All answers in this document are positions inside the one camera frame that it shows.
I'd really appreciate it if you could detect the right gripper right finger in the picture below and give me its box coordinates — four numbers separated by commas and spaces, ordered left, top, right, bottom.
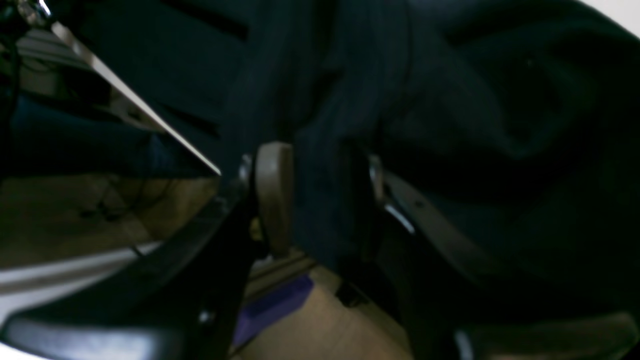
350, 150, 639, 360

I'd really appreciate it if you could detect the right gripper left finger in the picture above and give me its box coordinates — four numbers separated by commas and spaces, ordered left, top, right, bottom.
1, 142, 294, 360

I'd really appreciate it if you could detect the black T-shirt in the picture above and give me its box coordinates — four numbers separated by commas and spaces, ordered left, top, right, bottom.
48, 0, 639, 313

